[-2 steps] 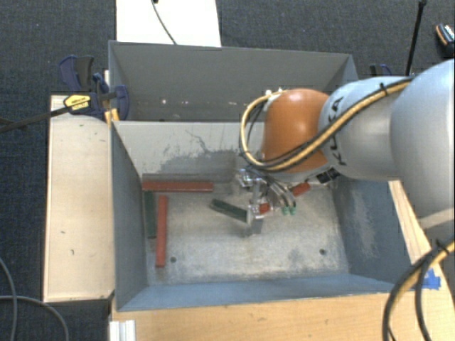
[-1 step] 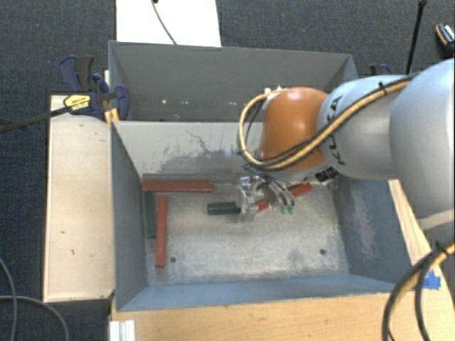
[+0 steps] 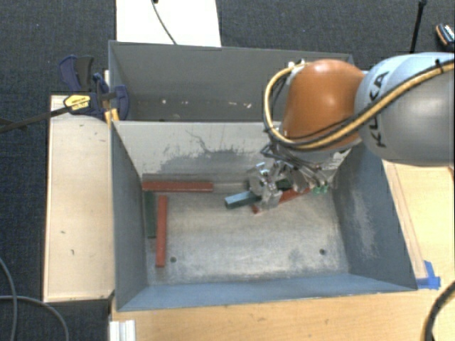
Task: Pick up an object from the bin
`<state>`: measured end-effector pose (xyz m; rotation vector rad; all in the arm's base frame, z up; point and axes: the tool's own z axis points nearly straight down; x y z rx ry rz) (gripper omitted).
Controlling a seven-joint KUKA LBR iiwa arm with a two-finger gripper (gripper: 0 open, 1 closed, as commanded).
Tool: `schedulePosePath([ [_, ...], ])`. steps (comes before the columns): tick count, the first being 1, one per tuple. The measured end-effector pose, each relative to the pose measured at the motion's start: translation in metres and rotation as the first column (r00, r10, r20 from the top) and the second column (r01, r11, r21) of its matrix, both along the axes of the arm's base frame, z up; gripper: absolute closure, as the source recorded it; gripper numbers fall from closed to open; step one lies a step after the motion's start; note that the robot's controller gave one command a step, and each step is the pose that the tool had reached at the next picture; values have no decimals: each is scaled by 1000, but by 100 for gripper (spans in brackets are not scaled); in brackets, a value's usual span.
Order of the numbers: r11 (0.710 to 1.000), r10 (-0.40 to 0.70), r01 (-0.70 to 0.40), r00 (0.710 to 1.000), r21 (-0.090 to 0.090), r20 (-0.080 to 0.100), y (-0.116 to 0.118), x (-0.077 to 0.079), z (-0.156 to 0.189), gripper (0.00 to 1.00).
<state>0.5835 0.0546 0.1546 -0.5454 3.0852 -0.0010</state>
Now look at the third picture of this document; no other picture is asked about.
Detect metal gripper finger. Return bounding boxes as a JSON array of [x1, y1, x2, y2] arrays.
[[260, 185, 284, 210], [247, 165, 274, 195]]

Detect red-brown flat block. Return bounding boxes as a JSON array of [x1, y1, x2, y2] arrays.
[[155, 194, 168, 269], [250, 186, 311, 215], [141, 180, 215, 194]]

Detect grey metal bin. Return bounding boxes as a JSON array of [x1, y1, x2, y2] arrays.
[[107, 40, 419, 313]]

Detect pale wood board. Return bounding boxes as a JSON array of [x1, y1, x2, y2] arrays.
[[43, 95, 116, 303]]

